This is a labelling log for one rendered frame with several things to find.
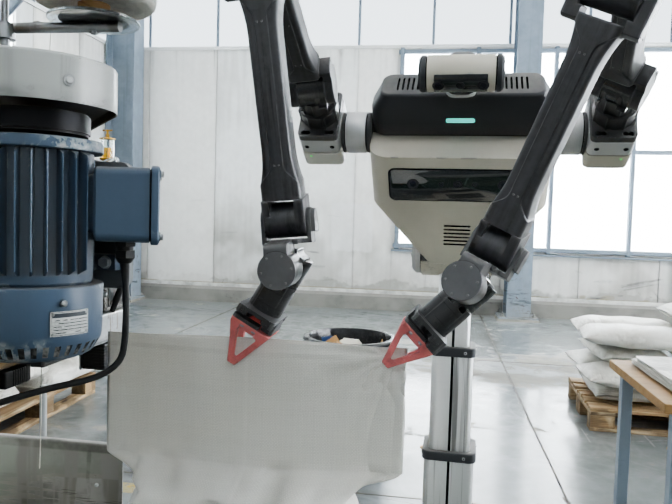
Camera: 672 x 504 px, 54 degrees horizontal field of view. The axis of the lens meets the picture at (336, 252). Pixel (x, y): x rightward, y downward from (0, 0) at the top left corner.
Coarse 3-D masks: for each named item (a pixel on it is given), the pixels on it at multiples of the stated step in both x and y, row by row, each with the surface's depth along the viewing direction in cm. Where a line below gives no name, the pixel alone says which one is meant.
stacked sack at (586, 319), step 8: (576, 320) 458; (584, 320) 447; (592, 320) 444; (600, 320) 442; (608, 320) 439; (616, 320) 438; (624, 320) 439; (632, 320) 440; (640, 320) 441; (648, 320) 441; (656, 320) 443
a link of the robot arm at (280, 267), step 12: (312, 216) 102; (312, 228) 102; (264, 240) 103; (276, 240) 100; (288, 240) 98; (300, 240) 101; (312, 240) 103; (264, 252) 95; (276, 252) 95; (288, 252) 96; (264, 264) 95; (276, 264) 95; (288, 264) 95; (300, 264) 99; (264, 276) 95; (276, 276) 95; (288, 276) 95; (300, 276) 100; (276, 288) 95
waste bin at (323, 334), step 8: (320, 328) 356; (328, 328) 357; (336, 328) 359; (344, 328) 360; (352, 328) 360; (360, 328) 360; (304, 336) 333; (312, 336) 345; (320, 336) 353; (328, 336) 356; (344, 336) 360; (352, 336) 360; (360, 336) 359; (368, 336) 357; (376, 336) 354; (384, 336) 348; (392, 336) 339; (352, 344) 314; (360, 344) 315; (368, 344) 315; (376, 344) 316; (384, 344) 319
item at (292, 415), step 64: (128, 384) 110; (192, 384) 107; (256, 384) 105; (320, 384) 104; (384, 384) 103; (128, 448) 110; (192, 448) 108; (256, 448) 105; (320, 448) 105; (384, 448) 104
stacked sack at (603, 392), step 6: (582, 378) 457; (588, 384) 432; (594, 384) 422; (594, 390) 414; (600, 390) 409; (606, 390) 408; (612, 390) 408; (618, 390) 407; (636, 390) 407; (600, 396) 407; (606, 396) 406; (612, 396) 427; (618, 396) 428; (636, 396) 403; (642, 396) 402; (648, 402) 405
